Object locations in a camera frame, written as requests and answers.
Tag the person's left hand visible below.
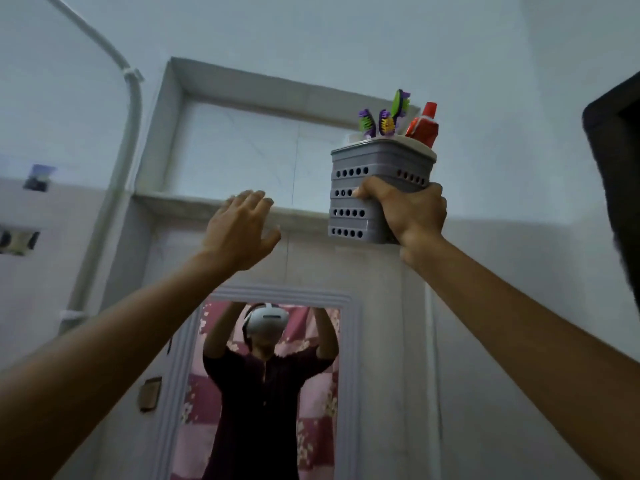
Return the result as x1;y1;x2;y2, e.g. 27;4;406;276
202;190;282;271

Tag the person's right hand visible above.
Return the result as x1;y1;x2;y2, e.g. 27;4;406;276
353;176;448;268

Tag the grey perforated plastic basket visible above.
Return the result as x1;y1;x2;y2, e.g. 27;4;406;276
327;137;438;245

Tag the person's right forearm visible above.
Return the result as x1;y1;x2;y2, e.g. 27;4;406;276
399;236;640;480

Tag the person's left forearm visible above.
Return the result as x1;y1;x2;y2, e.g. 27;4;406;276
0;247;242;480

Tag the red toothpaste tube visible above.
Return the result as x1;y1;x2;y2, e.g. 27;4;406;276
404;101;440;149

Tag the black rounded panel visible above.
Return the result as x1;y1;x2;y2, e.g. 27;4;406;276
582;71;640;316

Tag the white framed wall mirror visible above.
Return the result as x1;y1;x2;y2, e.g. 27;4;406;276
154;284;364;480

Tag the white wall pipe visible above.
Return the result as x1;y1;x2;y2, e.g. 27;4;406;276
42;0;146;336

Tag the brown wall switch box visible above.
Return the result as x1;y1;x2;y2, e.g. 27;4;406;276
138;377;164;413

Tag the small blue wall fixture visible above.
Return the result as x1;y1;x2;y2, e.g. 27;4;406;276
23;164;57;192

